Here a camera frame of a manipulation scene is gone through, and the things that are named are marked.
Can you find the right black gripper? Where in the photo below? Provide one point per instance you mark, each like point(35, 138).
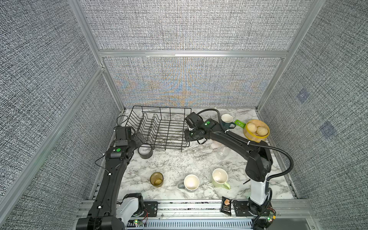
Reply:
point(187, 136)

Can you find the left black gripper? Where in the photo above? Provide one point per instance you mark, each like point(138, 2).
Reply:
point(137, 141)

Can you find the black wire dish rack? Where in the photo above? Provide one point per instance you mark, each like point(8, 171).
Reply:
point(162, 127)

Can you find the dark green ceramic mug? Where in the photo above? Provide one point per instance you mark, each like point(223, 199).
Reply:
point(227, 121)

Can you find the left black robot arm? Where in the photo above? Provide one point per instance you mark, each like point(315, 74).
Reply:
point(103, 214)

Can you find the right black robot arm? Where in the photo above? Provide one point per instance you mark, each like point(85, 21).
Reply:
point(258, 157)

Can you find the clear glass cup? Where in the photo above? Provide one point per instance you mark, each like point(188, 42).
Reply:
point(222, 153)

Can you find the amber glass cup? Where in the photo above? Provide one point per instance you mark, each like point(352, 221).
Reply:
point(156, 179)

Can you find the white grey ceramic mug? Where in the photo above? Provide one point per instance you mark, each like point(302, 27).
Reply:
point(191, 183)

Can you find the light green ceramic mug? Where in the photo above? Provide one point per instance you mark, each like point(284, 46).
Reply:
point(220, 178)

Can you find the round bread bun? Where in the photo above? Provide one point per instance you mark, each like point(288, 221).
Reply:
point(251, 127)
point(262, 131)

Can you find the black snack packet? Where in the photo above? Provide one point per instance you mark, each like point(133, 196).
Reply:
point(226, 206)

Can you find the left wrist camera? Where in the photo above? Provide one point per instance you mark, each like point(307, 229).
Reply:
point(123, 133)

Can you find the yellow bowl with green handle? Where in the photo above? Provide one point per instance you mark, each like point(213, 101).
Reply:
point(252, 136)

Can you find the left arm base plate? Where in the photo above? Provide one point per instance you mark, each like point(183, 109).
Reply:
point(150, 208)

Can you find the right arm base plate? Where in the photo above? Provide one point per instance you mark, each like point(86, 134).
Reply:
point(241, 208)

